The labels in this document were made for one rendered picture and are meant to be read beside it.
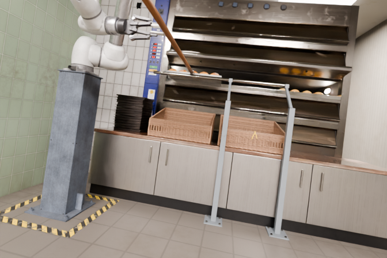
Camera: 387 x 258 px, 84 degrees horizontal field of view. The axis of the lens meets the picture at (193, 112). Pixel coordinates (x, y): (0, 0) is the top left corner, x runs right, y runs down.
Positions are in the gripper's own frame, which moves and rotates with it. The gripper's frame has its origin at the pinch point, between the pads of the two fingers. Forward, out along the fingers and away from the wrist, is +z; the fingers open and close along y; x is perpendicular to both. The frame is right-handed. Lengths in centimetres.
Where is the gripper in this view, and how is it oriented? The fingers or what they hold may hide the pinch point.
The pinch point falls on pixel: (158, 29)
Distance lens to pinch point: 114.6
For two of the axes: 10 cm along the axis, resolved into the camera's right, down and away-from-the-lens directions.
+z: 9.8, 1.4, -1.4
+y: -1.4, 9.9, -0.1
